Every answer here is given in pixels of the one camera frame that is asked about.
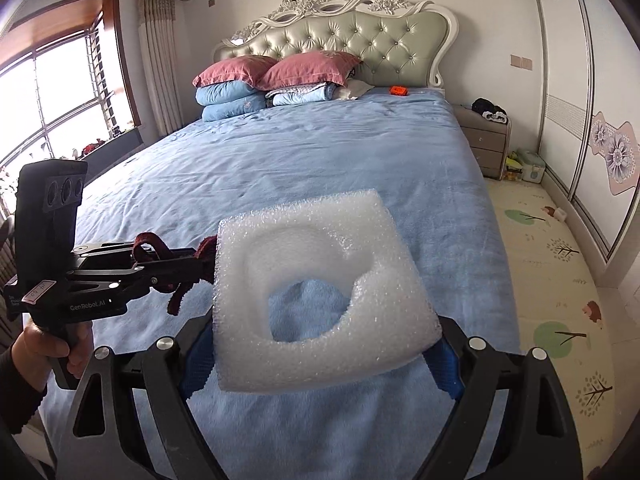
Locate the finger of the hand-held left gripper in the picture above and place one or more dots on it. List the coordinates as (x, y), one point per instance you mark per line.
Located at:
(165, 282)
(175, 256)

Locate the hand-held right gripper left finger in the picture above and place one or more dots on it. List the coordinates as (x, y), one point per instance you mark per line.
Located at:
(197, 365)

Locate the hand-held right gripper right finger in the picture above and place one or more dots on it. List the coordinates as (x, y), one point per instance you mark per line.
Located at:
(445, 370)

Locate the white foam block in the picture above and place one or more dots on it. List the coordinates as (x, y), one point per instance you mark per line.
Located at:
(235, 260)

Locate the person's left forearm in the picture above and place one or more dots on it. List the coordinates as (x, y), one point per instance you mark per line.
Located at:
(17, 400)

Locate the person's left hand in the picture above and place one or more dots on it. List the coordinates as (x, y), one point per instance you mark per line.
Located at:
(37, 355)

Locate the small red windowsill object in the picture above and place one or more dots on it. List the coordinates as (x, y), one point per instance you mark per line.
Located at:
(91, 149)

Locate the beige cartoon play mat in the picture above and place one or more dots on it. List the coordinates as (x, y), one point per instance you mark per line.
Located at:
(540, 285)

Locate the bed with blue sheet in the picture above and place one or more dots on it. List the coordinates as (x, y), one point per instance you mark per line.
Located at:
(325, 150)

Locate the pink pillow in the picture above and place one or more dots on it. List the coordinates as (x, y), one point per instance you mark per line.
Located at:
(310, 70)
(230, 72)

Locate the small white cup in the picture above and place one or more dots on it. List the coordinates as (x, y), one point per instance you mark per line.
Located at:
(560, 214)

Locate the beige striped curtain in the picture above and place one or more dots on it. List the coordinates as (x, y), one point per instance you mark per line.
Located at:
(160, 60)

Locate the folded patterned grey-blue quilt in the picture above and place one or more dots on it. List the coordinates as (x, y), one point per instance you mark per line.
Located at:
(305, 95)

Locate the yellow items on floor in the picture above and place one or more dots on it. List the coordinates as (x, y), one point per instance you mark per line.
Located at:
(511, 170)

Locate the green and white box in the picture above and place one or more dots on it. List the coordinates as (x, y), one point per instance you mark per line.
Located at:
(531, 167)

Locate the grey nightstand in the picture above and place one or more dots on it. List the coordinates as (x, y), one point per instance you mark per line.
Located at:
(482, 145)

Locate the black and white cloth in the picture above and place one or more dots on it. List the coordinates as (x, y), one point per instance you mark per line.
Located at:
(497, 118)

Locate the small orange object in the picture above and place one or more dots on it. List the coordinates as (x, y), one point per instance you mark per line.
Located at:
(398, 90)

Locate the tufted green white headboard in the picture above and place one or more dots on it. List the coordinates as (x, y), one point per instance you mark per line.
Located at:
(375, 45)

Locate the white wardrobe with flower print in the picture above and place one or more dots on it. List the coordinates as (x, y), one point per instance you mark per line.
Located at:
(565, 60)

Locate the window with brown frame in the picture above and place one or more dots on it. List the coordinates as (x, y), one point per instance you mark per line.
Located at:
(60, 90)

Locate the beige wall switch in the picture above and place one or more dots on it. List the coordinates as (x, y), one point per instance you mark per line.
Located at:
(521, 62)

